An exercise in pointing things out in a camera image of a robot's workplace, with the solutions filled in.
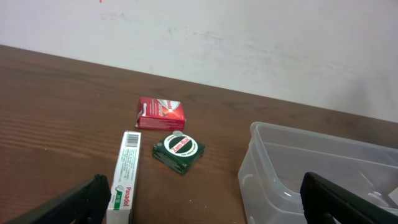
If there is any green Zam-Buk box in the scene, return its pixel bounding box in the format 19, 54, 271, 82
152, 131, 206, 176

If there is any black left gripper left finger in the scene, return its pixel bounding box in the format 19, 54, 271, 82
9, 174, 111, 224

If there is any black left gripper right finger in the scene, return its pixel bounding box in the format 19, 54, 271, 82
300, 172, 397, 224

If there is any white Panadol box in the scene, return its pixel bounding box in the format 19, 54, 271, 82
106, 131, 141, 224

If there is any red medicine box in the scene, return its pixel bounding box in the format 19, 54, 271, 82
136, 96, 186, 131

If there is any clear plastic container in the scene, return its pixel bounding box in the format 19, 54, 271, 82
238, 122, 397, 224

